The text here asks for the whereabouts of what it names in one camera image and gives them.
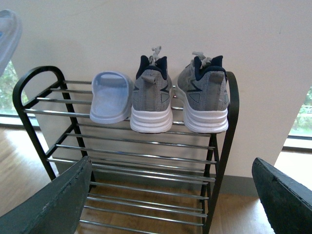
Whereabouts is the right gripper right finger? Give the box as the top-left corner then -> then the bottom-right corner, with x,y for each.
252,157 -> 312,234

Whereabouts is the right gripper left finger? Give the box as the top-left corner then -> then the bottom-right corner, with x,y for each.
0,156 -> 92,234

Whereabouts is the light blue slipper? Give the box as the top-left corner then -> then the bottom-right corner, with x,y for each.
90,71 -> 134,124
0,9 -> 22,76

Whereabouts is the grey sneaker navy collar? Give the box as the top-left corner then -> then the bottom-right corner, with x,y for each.
130,46 -> 173,134

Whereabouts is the grey sneaker white sole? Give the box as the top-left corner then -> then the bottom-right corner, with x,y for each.
175,52 -> 229,133

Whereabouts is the black metal shoe rack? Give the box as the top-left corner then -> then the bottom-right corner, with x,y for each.
13,66 -> 239,234

